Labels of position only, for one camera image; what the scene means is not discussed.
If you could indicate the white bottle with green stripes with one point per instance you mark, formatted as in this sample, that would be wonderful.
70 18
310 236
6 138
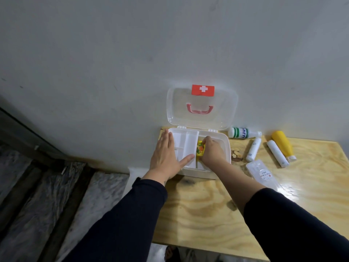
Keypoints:
241 132

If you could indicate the clear plastic first-aid box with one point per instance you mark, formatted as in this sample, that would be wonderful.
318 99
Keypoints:
204 117

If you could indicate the person's left thumb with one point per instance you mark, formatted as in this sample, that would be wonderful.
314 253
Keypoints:
186 160

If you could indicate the white spray tube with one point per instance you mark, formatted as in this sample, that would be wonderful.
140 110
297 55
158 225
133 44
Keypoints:
253 150
277 153

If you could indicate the person's right forearm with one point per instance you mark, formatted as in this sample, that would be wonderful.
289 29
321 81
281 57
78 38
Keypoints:
272 215

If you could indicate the yellow bottle with white cap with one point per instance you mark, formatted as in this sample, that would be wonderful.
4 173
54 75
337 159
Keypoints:
283 144

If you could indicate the person's left forearm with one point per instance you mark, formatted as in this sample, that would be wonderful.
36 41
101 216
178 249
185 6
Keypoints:
122 221

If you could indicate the small yellow packet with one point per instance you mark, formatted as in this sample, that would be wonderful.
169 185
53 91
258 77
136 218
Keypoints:
200 150

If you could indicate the person's left hand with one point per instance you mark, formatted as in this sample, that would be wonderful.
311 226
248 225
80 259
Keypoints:
163 158

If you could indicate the clear plastic sachet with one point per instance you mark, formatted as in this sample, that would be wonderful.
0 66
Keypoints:
263 174

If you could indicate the person's right fingers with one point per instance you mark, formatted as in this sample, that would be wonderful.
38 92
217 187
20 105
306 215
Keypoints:
206 145

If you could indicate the person's foot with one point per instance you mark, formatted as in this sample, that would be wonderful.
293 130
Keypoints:
172 254

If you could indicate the person's right hand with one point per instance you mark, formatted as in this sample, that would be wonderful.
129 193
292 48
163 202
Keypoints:
215 155

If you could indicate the white divider tray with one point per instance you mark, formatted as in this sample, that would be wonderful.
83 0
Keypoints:
187 143

